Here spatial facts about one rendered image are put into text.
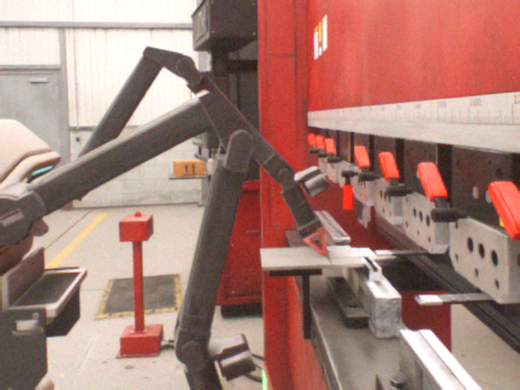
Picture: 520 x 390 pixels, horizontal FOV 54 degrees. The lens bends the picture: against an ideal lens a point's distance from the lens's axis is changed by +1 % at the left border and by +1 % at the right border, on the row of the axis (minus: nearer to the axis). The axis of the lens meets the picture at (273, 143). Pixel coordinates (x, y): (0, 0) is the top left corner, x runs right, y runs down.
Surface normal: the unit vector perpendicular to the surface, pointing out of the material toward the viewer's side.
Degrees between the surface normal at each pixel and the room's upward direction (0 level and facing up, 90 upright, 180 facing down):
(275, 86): 90
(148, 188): 90
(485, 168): 90
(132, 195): 90
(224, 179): 106
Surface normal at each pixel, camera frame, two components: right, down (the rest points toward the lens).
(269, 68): 0.06, 0.05
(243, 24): 0.31, 0.04
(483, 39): -1.00, 0.02
